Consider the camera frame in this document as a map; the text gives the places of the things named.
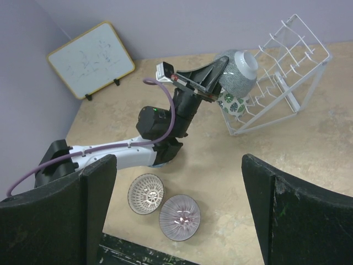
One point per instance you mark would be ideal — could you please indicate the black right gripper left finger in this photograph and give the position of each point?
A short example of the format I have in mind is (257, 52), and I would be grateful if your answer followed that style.
(60, 222)

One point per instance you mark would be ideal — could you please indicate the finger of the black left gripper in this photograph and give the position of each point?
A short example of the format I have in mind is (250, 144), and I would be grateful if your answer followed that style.
(208, 75)

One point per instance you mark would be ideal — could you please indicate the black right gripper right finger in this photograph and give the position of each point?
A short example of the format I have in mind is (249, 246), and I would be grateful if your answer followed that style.
(296, 222)

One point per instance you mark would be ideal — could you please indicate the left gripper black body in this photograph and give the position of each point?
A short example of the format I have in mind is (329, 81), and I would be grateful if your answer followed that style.
(194, 89)

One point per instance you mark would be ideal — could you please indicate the green leaf pattern bowl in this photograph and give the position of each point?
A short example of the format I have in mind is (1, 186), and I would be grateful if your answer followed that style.
(232, 105)

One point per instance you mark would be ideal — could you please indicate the grey dotted red-rim bowl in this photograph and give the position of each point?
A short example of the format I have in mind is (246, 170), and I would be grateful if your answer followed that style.
(240, 75)

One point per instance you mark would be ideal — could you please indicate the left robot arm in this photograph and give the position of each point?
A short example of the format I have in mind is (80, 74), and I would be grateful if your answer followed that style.
(159, 129)

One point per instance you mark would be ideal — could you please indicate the blue floral pattern bowl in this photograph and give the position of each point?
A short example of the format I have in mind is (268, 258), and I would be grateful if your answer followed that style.
(158, 165)

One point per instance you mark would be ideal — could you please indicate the brown wheel pattern bowl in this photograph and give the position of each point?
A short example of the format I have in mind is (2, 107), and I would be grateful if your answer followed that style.
(145, 194)

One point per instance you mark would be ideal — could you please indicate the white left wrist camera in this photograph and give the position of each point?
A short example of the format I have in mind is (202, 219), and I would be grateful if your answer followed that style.
(164, 72)

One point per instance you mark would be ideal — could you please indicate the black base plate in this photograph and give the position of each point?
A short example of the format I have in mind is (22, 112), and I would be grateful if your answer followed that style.
(114, 250)

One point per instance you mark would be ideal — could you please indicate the white wire dish rack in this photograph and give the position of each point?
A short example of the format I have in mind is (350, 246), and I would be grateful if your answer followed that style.
(291, 65)

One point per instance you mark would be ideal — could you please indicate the small whiteboard yellow frame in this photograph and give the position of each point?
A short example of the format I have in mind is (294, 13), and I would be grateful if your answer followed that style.
(91, 61)

